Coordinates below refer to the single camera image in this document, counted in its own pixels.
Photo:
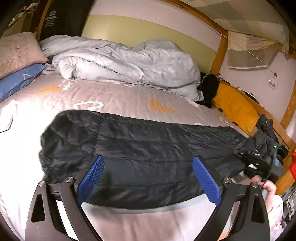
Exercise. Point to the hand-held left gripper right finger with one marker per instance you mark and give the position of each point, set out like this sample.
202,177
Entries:
205,180

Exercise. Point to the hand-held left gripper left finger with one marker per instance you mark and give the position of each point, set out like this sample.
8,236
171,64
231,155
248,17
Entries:
92,178

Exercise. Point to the black puffer jacket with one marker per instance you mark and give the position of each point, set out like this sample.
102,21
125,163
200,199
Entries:
138,150

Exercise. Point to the person's right forearm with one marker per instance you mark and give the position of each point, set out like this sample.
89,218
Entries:
275,215

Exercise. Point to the person's right hand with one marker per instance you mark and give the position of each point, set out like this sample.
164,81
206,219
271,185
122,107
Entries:
269,186

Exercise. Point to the red object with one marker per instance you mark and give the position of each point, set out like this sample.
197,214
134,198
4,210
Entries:
293,166

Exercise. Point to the dark garment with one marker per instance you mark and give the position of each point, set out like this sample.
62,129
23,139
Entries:
266,125

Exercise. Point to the yellow cushion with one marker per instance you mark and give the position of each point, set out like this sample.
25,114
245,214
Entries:
233,104

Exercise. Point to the black cloth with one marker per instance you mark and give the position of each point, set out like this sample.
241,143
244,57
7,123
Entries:
209,88

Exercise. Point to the hanging checked cloth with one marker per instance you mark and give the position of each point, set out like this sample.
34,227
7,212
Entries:
245,55

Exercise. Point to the white cloth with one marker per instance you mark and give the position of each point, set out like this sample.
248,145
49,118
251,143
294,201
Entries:
5,118

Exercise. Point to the light grey comforter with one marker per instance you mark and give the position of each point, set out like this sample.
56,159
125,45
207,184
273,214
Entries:
127,62

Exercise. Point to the blue pillow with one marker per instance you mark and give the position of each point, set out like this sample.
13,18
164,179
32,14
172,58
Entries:
16,81

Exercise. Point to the plaid hanging curtain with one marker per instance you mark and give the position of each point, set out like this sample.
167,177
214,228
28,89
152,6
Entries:
242,16

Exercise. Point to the pink pillow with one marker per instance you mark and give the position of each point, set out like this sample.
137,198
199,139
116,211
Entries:
18,53

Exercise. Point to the black banner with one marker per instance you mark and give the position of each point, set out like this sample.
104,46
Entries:
67,20

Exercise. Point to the brown cardboard box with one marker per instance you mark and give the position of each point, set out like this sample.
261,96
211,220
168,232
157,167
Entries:
18,23

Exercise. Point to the white wall socket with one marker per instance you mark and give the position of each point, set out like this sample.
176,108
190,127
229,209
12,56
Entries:
272,83

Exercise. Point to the wooden bed frame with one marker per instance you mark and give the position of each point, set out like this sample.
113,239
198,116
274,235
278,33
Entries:
223,51

